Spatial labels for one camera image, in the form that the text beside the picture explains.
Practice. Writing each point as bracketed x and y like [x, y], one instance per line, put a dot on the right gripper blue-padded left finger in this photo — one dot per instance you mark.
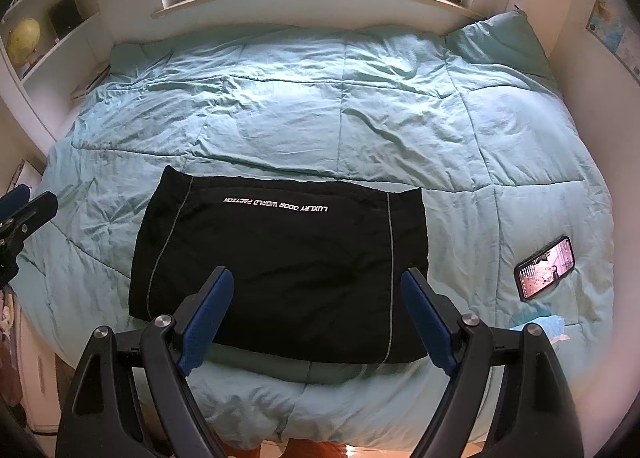
[102, 416]

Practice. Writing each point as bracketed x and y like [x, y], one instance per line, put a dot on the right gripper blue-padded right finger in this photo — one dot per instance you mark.
[535, 414]

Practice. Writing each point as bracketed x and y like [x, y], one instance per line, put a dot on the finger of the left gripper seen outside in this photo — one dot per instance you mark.
[14, 200]

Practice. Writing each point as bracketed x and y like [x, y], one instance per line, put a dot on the black jacket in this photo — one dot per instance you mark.
[316, 264]

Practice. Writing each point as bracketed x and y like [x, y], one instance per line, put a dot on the blue plastic bag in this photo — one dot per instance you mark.
[552, 326]

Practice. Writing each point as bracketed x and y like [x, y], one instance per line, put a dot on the smartphone with lit screen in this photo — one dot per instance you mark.
[545, 268]

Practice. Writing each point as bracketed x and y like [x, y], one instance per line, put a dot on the yellow globe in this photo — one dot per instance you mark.
[23, 41]

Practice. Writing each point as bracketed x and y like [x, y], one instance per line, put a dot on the white shelf unit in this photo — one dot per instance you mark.
[45, 94]

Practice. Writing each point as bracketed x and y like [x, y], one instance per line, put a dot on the light green quilt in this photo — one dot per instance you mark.
[474, 119]

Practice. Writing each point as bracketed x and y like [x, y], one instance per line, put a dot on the wall map poster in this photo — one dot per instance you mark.
[614, 24]

